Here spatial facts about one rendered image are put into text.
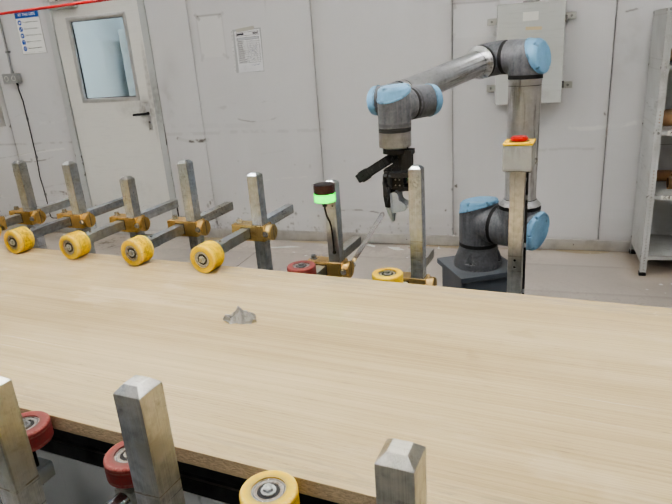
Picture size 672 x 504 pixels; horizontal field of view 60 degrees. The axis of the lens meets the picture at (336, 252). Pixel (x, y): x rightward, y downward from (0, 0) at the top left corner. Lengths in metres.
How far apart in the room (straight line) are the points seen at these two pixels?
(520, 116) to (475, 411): 1.36
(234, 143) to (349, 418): 4.02
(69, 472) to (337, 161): 3.62
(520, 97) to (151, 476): 1.78
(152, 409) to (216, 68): 4.31
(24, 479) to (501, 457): 0.63
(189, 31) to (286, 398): 4.14
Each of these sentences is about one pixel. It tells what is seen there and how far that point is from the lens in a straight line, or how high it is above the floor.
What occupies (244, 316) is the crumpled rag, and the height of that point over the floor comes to 0.91.
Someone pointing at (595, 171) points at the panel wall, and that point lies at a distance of 4.34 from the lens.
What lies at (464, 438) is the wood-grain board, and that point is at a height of 0.90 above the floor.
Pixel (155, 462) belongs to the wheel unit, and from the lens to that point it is 0.67.
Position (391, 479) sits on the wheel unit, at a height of 1.12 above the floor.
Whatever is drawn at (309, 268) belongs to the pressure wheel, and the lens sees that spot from 1.58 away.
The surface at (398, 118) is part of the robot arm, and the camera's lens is 1.61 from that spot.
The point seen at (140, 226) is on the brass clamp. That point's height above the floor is 0.94.
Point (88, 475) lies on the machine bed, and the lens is 1.20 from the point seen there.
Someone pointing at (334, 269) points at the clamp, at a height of 0.85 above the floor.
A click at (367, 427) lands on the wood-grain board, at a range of 0.95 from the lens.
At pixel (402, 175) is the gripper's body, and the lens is 1.63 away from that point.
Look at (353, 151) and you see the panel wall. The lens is 4.48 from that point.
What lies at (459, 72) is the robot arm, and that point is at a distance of 2.04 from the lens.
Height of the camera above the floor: 1.46
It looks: 19 degrees down
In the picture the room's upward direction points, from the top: 4 degrees counter-clockwise
